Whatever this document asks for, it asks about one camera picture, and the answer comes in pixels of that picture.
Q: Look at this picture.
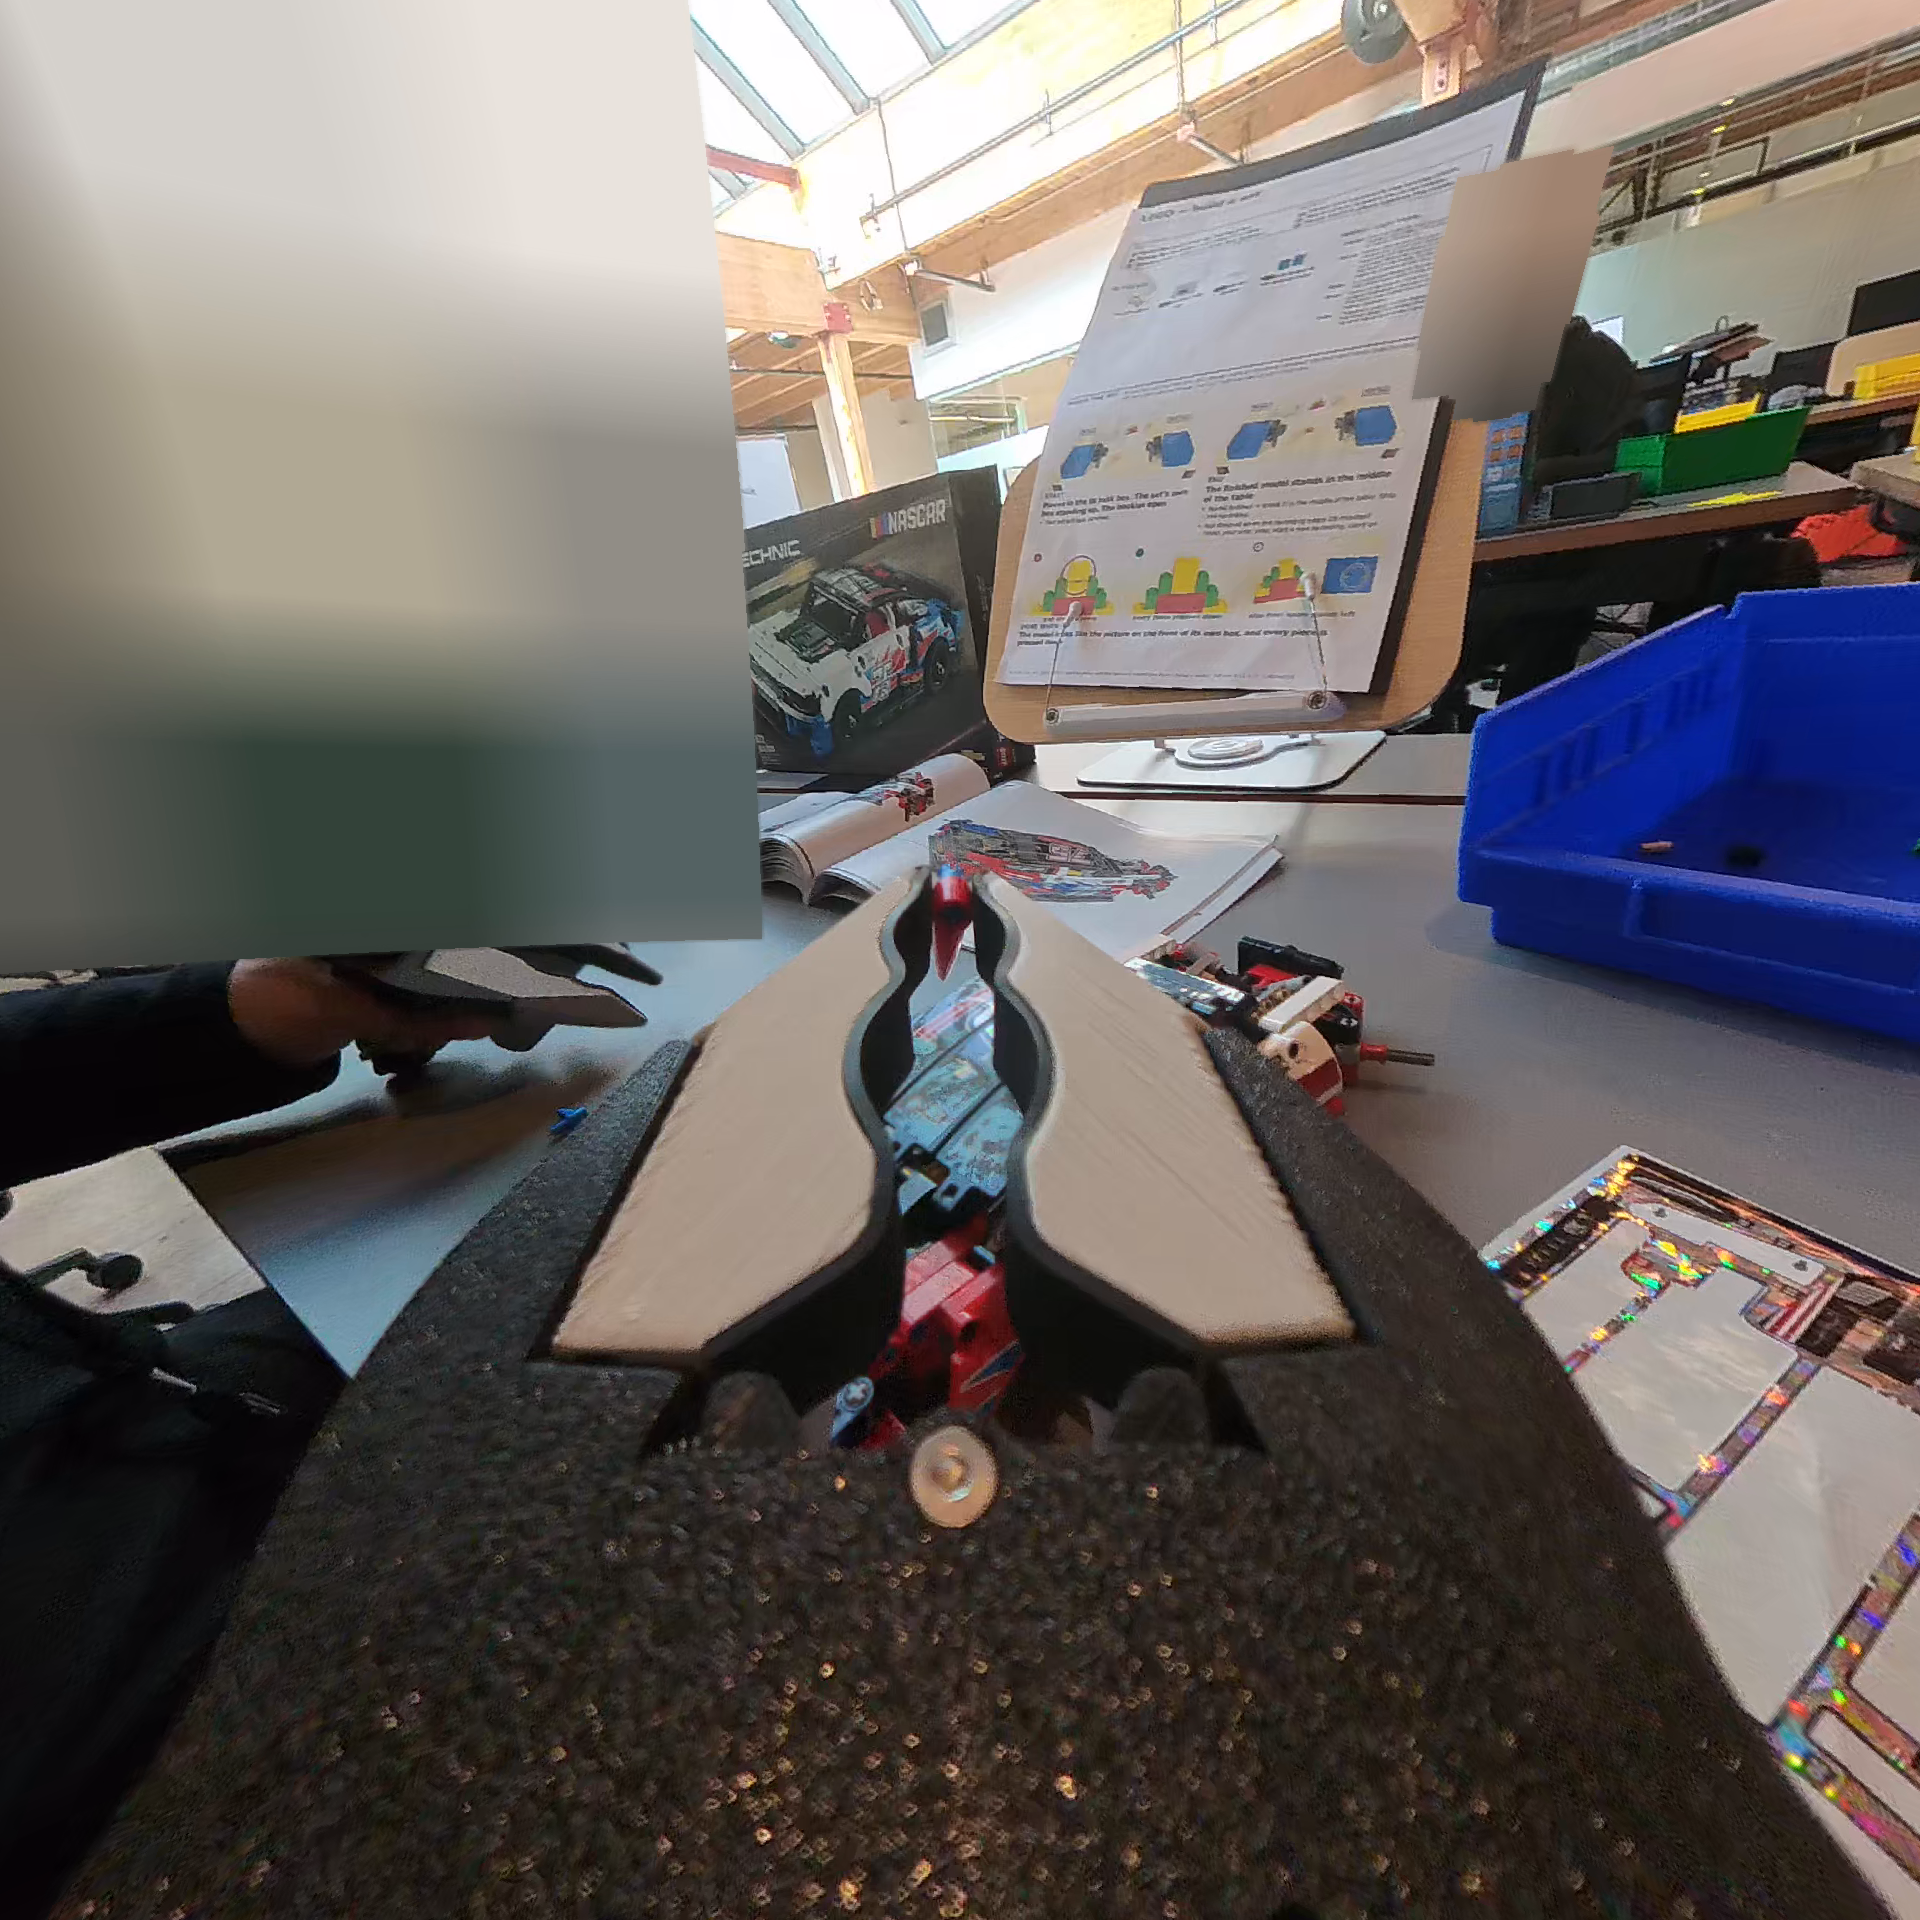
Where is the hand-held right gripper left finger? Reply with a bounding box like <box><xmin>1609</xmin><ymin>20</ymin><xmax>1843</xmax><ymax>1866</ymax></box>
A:
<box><xmin>550</xmin><ymin>867</ymin><xmax>939</xmax><ymax>1420</ymax></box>

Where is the holographic sticker sheet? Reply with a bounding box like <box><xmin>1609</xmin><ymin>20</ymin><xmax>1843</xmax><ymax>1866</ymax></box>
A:
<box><xmin>1476</xmin><ymin>1147</ymin><xmax>1920</xmax><ymax>1878</ymax></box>

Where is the red white blue toy car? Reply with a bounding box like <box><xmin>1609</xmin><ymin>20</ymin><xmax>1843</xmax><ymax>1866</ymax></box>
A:
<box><xmin>831</xmin><ymin>937</ymin><xmax>1433</xmax><ymax>1459</ymax></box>

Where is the small green storage bin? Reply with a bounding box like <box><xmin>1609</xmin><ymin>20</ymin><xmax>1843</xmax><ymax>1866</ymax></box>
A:
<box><xmin>1613</xmin><ymin>405</ymin><xmax>1812</xmax><ymax>498</ymax></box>

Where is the wooden background table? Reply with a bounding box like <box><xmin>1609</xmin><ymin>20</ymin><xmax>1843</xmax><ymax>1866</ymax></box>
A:
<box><xmin>1476</xmin><ymin>462</ymin><xmax>1862</xmax><ymax>565</ymax></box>

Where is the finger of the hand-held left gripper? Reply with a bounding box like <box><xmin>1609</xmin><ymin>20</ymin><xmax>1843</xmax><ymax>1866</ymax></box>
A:
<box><xmin>336</xmin><ymin>955</ymin><xmax>651</xmax><ymax>1057</ymax></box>
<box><xmin>513</xmin><ymin>940</ymin><xmax>666</xmax><ymax>993</ymax></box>

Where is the instruction booklet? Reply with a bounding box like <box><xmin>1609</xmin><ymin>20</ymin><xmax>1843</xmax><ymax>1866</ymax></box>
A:
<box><xmin>756</xmin><ymin>750</ymin><xmax>1287</xmax><ymax>963</ymax></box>

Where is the printed instruction sheet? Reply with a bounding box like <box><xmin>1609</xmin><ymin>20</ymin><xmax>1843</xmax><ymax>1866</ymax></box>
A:
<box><xmin>995</xmin><ymin>61</ymin><xmax>1550</xmax><ymax>696</ymax></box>

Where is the blue plastic bin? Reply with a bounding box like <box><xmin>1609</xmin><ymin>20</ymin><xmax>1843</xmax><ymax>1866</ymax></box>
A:
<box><xmin>1457</xmin><ymin>583</ymin><xmax>1920</xmax><ymax>1044</ymax></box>

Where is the black toy car set box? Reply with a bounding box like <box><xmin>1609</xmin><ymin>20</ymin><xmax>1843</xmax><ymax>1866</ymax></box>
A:
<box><xmin>742</xmin><ymin>464</ymin><xmax>1003</xmax><ymax>790</ymax></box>

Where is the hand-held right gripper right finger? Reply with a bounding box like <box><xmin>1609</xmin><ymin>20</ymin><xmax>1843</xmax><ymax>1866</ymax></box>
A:
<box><xmin>973</xmin><ymin>873</ymin><xmax>1355</xmax><ymax>1420</ymax></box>

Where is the person's left forearm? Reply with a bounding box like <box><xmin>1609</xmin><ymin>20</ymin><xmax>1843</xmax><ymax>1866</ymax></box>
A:
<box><xmin>0</xmin><ymin>960</ymin><xmax>342</xmax><ymax>1190</ymax></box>

